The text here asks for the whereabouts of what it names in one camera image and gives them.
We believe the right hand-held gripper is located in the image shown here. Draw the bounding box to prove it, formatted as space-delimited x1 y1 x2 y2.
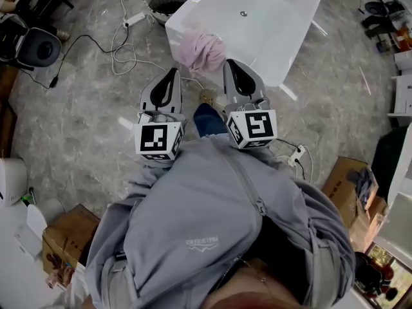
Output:
221 59 278 150

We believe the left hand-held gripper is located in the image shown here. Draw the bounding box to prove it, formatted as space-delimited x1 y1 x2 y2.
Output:
134 68 188 164

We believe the pink cloth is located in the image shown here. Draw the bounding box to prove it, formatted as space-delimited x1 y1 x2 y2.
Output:
178 27 227 74

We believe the grey ribbed basket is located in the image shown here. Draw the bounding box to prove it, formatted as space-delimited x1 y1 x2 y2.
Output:
142 0 198 28

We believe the person's right forearm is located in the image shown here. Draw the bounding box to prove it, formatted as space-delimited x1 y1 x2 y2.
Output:
247 138 310 193

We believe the person's left forearm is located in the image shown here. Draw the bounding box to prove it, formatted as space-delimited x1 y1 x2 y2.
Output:
127 155 185 207

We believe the white bathtub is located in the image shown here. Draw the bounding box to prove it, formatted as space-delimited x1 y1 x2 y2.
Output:
164 0 325 88

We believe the person's beige shoe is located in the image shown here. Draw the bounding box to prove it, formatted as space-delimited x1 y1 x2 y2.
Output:
199 88 217 105

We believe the person's blue trouser leg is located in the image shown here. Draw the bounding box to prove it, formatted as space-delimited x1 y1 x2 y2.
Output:
192 102 229 138

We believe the white power strip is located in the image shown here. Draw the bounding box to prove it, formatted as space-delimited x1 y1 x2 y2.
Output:
287 144 306 167
123 12 146 29

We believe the person's grey jacket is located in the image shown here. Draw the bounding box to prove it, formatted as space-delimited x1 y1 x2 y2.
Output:
84 136 357 309

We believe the black grey round appliance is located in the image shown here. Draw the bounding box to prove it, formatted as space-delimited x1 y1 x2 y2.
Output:
0 12 62 71

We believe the open cardboard box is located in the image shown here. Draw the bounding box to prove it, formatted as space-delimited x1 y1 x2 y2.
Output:
321 156 389 253

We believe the black equipment pile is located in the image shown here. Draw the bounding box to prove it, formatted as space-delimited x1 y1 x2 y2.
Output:
358 0 408 39

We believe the white shelf unit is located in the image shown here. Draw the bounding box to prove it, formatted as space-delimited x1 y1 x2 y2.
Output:
387 50 412 119

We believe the closed brown cardboard box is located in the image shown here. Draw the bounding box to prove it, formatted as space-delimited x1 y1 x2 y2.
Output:
41 203 102 286

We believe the white round bin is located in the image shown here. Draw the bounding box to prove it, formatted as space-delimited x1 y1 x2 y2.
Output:
0 157 29 208

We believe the long white cable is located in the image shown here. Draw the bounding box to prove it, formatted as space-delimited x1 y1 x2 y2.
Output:
110 0 207 91

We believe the long black cable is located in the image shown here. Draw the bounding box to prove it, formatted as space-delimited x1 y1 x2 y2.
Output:
18 24 130 89

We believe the short white cable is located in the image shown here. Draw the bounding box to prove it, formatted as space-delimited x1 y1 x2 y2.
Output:
276 145 315 183

